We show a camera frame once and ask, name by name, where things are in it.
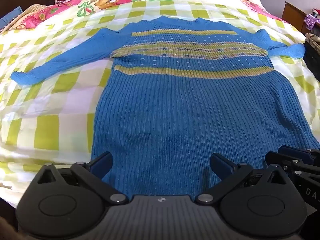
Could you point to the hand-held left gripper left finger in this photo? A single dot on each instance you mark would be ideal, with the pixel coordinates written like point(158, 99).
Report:
point(100, 163)

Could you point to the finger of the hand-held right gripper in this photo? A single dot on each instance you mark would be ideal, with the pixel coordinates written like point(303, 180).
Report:
point(295, 152)
point(280, 158)

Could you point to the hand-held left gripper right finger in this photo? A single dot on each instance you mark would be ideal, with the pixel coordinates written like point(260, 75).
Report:
point(221, 165)

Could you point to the blue striped knit sweater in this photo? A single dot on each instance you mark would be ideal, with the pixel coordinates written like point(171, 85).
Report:
point(175, 117)

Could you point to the green checked quilt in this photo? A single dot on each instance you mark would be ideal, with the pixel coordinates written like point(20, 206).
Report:
point(62, 92)

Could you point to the purple cloth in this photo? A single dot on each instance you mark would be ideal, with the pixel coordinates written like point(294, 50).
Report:
point(311, 20)

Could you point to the wooden nightstand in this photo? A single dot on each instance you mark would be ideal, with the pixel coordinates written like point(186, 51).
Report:
point(292, 13)

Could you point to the cream patterned pillow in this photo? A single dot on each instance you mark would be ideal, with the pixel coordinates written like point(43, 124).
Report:
point(32, 10)

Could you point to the blue pillow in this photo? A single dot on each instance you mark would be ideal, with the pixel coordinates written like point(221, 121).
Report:
point(12, 14)

